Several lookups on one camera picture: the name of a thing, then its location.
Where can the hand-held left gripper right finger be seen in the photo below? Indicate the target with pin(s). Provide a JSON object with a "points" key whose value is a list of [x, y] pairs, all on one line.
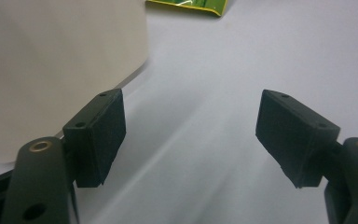
{"points": [[295, 140]]}

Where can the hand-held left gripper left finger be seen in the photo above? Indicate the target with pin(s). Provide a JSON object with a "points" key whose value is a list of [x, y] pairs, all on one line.
{"points": [[99, 140]]}

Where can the white plastic container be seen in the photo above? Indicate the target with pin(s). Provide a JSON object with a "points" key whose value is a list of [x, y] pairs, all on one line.
{"points": [[59, 68]]}

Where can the green yellow snack packet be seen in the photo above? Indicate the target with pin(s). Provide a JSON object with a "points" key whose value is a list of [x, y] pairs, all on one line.
{"points": [[195, 4]]}

